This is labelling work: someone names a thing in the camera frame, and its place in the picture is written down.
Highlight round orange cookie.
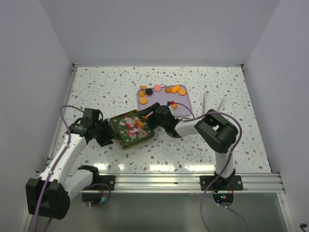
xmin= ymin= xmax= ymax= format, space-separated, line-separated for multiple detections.
xmin=139 ymin=97 xmax=148 ymax=105
xmin=178 ymin=88 xmax=186 ymax=96

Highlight gold tin lid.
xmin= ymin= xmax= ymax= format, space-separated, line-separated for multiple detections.
xmin=110 ymin=110 xmax=155 ymax=149

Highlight metal serving tongs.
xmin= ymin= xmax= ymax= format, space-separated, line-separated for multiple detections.
xmin=203 ymin=90 xmax=225 ymax=113

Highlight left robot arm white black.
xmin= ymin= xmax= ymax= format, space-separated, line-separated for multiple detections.
xmin=26 ymin=108 xmax=115 ymax=219

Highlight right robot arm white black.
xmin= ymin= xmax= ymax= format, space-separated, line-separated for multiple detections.
xmin=139 ymin=101 xmax=242 ymax=190

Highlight lavender plastic tray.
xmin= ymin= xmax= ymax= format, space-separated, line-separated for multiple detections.
xmin=136 ymin=85 xmax=193 ymax=117

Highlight brown round cookie top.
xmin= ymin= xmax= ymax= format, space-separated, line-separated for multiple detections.
xmin=165 ymin=87 xmax=172 ymax=93

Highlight black round cookie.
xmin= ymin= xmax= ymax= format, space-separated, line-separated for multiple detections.
xmin=145 ymin=88 xmax=153 ymax=96

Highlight pink round cookie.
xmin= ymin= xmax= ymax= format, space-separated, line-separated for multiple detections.
xmin=154 ymin=85 xmax=161 ymax=92

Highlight swirl cookie left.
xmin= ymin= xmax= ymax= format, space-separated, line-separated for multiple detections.
xmin=139 ymin=91 xmax=145 ymax=98

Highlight orange fish cookie top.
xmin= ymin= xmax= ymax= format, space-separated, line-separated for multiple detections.
xmin=171 ymin=86 xmax=180 ymax=93

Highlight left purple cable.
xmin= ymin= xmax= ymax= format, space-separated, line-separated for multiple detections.
xmin=32 ymin=105 xmax=85 ymax=232

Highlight purple cable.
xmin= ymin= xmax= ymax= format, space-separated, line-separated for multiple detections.
xmin=175 ymin=101 xmax=252 ymax=232
xmin=32 ymin=105 xmax=85 ymax=232

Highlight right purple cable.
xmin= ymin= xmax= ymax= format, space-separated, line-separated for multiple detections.
xmin=175 ymin=101 xmax=252 ymax=232

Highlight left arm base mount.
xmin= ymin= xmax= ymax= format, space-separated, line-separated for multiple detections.
xmin=82 ymin=175 xmax=116 ymax=208

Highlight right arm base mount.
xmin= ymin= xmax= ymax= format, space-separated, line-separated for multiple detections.
xmin=208 ymin=175 xmax=244 ymax=206

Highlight aluminium front rail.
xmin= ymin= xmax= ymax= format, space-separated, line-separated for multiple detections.
xmin=30 ymin=157 xmax=284 ymax=193

